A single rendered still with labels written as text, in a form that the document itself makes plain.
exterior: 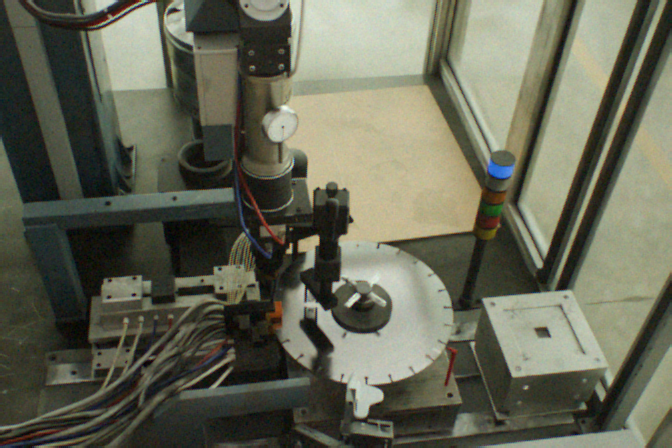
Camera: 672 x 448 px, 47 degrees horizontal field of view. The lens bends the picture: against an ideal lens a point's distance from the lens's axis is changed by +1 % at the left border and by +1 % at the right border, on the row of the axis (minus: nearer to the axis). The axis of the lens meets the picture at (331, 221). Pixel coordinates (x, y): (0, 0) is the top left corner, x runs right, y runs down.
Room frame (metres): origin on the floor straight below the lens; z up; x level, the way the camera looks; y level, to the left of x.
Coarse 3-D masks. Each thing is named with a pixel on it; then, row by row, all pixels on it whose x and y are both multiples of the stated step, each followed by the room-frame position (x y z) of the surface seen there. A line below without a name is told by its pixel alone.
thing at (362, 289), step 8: (344, 280) 0.90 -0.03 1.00; (352, 280) 0.89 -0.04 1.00; (376, 280) 0.90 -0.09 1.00; (360, 288) 0.87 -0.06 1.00; (368, 288) 0.87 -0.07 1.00; (360, 296) 0.86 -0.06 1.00; (368, 296) 0.86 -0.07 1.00; (376, 296) 0.86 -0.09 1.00; (344, 304) 0.84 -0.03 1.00; (352, 304) 0.84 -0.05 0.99; (384, 304) 0.85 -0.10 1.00
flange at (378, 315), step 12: (348, 288) 0.91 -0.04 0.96; (372, 288) 0.91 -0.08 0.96; (348, 300) 0.88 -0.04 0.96; (372, 300) 0.87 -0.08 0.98; (384, 300) 0.89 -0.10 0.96; (336, 312) 0.85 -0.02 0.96; (348, 312) 0.85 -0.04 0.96; (360, 312) 0.85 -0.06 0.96; (372, 312) 0.86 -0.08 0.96; (384, 312) 0.86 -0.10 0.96; (348, 324) 0.83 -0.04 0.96; (360, 324) 0.83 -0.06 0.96; (372, 324) 0.83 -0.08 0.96
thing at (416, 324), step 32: (352, 256) 1.00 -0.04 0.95; (384, 256) 1.00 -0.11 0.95; (288, 288) 0.91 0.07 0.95; (384, 288) 0.92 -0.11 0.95; (416, 288) 0.93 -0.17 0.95; (288, 320) 0.84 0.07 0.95; (320, 320) 0.84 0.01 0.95; (416, 320) 0.85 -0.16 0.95; (448, 320) 0.86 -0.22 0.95; (288, 352) 0.77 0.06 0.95; (320, 352) 0.77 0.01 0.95; (352, 352) 0.77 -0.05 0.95; (384, 352) 0.78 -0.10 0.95; (416, 352) 0.78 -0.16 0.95
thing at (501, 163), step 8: (496, 152) 1.08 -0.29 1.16; (504, 152) 1.08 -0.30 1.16; (496, 160) 1.06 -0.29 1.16; (504, 160) 1.06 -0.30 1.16; (512, 160) 1.06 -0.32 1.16; (488, 168) 1.07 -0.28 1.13; (496, 168) 1.05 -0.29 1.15; (504, 168) 1.05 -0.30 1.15; (512, 168) 1.05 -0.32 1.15; (496, 176) 1.05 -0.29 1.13; (504, 176) 1.05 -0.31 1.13
